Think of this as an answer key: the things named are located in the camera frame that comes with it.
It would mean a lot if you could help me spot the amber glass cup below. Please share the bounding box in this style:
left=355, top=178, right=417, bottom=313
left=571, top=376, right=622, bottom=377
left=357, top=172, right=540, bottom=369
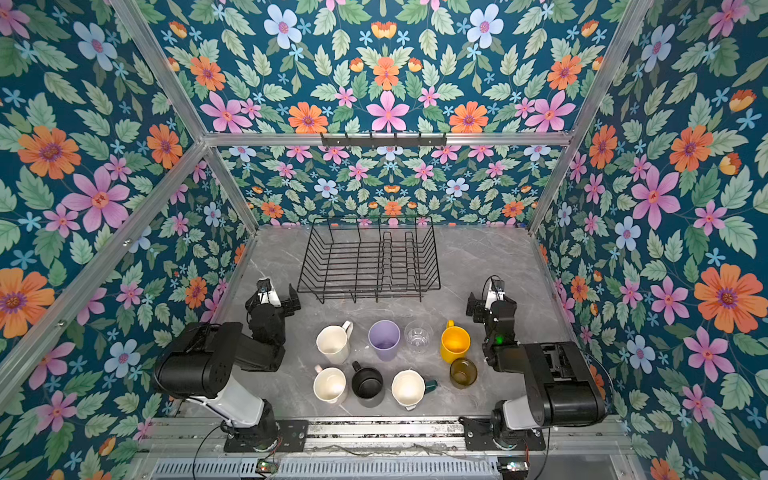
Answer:
left=449, top=358, right=478, bottom=389

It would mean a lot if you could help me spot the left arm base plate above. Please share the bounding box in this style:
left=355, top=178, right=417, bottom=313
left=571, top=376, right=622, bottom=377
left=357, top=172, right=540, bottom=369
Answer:
left=223, top=419, right=309, bottom=453

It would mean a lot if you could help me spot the black hook rail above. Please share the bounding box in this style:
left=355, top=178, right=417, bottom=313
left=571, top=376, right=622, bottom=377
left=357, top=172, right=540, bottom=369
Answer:
left=320, top=133, right=448, bottom=148

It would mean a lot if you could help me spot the lilac plastic tumbler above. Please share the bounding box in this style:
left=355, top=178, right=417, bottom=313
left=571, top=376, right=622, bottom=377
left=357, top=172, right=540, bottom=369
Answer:
left=368, top=320, right=401, bottom=362

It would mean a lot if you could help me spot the black wire dish rack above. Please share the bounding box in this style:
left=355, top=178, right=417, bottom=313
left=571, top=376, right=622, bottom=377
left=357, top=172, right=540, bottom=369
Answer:
left=297, top=216, right=442, bottom=303

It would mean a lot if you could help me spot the aluminium mounting rail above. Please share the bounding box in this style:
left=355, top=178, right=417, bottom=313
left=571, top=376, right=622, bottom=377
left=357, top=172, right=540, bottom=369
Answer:
left=138, top=416, right=634, bottom=456

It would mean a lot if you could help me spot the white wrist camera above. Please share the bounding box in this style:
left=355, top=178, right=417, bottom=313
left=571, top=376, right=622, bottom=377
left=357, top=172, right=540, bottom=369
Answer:
left=485, top=275, right=505, bottom=310
left=255, top=277, right=281, bottom=307

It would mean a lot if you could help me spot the black mug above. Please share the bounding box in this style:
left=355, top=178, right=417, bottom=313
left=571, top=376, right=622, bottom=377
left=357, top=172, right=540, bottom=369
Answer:
left=351, top=361, right=384, bottom=408

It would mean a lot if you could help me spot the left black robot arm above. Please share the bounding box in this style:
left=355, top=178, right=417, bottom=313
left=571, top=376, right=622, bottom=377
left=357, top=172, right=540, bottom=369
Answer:
left=153, top=278, right=301, bottom=452

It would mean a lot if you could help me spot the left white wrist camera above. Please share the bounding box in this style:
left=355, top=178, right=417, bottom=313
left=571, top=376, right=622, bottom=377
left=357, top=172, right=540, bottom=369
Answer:
left=255, top=277, right=281, bottom=307

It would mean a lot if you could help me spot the clear glass cup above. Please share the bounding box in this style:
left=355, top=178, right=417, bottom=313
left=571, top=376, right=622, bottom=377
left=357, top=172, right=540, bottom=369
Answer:
left=405, top=320, right=433, bottom=354

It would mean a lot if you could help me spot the white ceramic mug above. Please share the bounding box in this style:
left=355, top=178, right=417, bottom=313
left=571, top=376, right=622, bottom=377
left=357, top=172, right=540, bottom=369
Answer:
left=315, top=321, right=354, bottom=365

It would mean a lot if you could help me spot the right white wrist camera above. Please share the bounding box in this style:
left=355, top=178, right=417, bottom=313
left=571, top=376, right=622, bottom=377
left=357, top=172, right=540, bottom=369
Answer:
left=485, top=275, right=505, bottom=310

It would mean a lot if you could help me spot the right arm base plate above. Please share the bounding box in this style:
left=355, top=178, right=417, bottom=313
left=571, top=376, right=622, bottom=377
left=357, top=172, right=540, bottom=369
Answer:
left=459, top=416, right=547, bottom=452

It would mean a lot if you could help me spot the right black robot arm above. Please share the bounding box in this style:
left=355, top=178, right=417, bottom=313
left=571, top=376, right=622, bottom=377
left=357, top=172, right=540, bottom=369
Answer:
left=466, top=293, right=607, bottom=448

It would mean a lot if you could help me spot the white slotted cable duct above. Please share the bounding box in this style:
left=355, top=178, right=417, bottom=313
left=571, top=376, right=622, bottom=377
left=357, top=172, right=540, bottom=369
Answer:
left=151, top=457, right=501, bottom=479

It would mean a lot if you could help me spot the yellow mug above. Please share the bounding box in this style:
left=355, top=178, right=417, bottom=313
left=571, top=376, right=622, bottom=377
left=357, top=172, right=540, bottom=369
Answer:
left=440, top=320, right=471, bottom=364

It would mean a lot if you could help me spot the dark green mug cream inside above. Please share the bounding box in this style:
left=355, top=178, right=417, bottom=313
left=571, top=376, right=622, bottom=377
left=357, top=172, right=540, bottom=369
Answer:
left=391, top=369, right=438, bottom=411

